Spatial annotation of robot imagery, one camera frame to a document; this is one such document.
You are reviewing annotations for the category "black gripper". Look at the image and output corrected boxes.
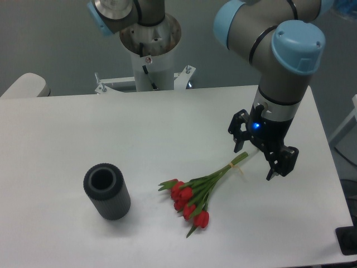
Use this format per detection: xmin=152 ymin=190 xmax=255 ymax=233
xmin=228 ymin=104 xmax=299 ymax=181

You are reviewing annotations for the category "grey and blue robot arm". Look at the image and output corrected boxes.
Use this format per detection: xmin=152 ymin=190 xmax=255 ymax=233
xmin=87 ymin=1 xmax=333 ymax=179

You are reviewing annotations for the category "red tulip bouquet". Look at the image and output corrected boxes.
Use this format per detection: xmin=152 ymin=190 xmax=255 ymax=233
xmin=158 ymin=152 xmax=249 ymax=237

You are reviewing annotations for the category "white furniture at right edge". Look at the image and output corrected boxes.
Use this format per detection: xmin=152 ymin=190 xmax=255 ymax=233
xmin=327 ymin=95 xmax=356 ymax=146

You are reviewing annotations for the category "black device at table edge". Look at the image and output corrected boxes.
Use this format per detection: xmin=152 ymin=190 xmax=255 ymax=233
xmin=335 ymin=226 xmax=356 ymax=256

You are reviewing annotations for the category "dark grey ribbed vase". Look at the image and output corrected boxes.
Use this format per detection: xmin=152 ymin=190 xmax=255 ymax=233
xmin=83 ymin=163 xmax=131 ymax=221

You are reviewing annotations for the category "beige chair backrest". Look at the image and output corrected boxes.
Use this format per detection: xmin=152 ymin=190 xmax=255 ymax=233
xmin=1 ymin=73 xmax=51 ymax=99

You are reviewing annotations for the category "white pedestal base frame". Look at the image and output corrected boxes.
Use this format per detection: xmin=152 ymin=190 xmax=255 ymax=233
xmin=95 ymin=65 xmax=196 ymax=94

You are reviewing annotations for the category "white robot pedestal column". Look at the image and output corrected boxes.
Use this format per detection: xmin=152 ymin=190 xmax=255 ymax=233
xmin=129 ymin=52 xmax=174 ymax=92

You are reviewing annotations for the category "black cable on pedestal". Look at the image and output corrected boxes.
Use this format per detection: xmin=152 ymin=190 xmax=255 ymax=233
xmin=138 ymin=41 xmax=158 ymax=91

